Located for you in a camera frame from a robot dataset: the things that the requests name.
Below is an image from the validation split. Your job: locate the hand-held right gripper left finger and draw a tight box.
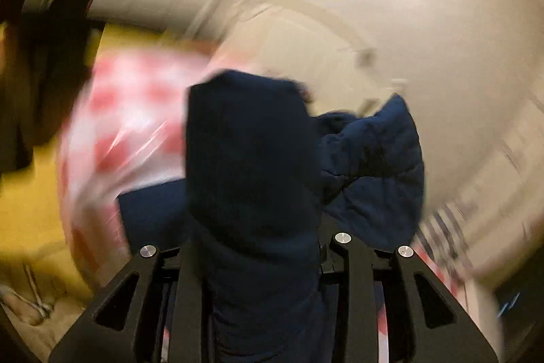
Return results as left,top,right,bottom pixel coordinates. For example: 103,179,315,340
49,245,213,363

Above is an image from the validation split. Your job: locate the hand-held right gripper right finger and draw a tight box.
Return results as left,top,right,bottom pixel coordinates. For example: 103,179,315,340
319,232,499,363

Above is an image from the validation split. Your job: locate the navy quilted jacket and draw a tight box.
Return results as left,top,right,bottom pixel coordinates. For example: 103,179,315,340
119,69,426,363

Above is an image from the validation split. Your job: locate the cream striped curtain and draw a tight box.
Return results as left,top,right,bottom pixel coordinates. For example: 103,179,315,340
416,199,483,281

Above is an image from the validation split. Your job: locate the yellow cloth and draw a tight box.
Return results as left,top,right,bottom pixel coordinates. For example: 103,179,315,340
0,23,213,304

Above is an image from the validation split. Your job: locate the red white checkered bed sheet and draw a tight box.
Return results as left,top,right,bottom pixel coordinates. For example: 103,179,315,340
57,46,506,363

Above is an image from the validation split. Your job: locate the dark cloth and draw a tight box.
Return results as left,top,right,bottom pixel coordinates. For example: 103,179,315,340
0,16,105,177

